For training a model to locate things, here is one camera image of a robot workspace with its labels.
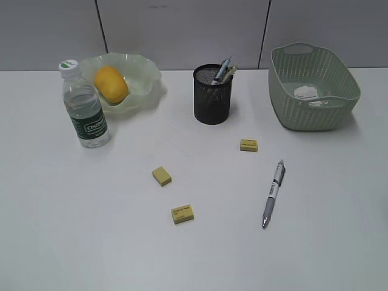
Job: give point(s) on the plain yellow eraser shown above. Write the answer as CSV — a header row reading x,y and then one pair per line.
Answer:
x,y
162,176

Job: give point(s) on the blue and white pen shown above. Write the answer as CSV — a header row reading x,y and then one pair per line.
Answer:
x,y
222,71

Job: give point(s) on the beige grip pen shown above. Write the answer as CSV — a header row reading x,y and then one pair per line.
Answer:
x,y
231,70

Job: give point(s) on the grey and white pen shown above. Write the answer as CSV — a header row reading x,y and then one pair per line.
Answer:
x,y
275,185

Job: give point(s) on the yellow mango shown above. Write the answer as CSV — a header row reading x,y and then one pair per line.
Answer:
x,y
111,84

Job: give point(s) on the clear water bottle green label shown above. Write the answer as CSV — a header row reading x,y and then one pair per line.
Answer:
x,y
83,106

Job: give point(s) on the white waste paper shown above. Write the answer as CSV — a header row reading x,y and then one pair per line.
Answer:
x,y
309,94

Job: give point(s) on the black mesh pen holder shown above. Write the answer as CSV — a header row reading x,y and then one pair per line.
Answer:
x,y
211,103

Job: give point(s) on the yellow eraser front label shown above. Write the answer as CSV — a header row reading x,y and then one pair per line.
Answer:
x,y
182,214

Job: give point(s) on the pale green wavy plate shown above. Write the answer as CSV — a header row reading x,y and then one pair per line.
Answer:
x,y
142,76

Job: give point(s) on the green woven plastic basket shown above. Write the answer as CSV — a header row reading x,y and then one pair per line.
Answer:
x,y
300,64

